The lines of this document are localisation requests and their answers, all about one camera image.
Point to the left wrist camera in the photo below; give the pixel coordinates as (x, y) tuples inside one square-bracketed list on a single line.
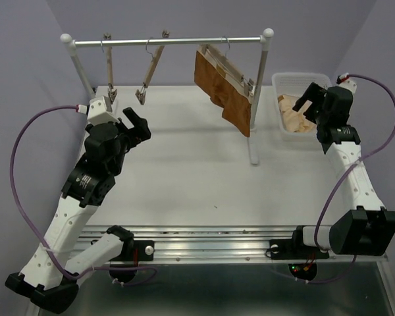
[(100, 111)]

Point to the white plastic basket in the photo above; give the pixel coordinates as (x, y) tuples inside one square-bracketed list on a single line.
[(288, 87)]

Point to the cream beige underwear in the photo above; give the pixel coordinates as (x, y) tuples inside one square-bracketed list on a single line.
[(294, 121)]

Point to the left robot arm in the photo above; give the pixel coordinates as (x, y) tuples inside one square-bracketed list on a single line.
[(52, 278)]

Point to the aluminium mounting rail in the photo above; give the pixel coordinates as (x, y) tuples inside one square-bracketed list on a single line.
[(194, 245)]

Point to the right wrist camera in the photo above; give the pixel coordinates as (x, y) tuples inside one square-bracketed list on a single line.
[(345, 81)]

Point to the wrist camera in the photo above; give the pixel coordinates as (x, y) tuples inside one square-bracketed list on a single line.
[(100, 111), (345, 81)]

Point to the brown underwear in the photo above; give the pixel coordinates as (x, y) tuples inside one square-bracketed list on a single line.
[(228, 96)]

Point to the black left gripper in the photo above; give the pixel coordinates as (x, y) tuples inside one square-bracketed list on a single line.
[(141, 131)]

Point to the empty wooden clip hanger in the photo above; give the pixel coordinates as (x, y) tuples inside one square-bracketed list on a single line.
[(111, 90)]

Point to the hanger holding brown underwear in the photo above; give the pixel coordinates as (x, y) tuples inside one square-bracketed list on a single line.
[(224, 65)]

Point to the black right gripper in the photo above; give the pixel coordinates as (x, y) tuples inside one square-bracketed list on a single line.
[(313, 93)]

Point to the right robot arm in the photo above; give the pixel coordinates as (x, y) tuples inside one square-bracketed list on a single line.
[(367, 227)]

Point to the silver and white clothes rack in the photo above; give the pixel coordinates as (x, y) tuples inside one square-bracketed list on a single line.
[(264, 40)]

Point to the beige clip hanger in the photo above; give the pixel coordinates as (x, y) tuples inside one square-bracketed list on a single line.
[(155, 58)]

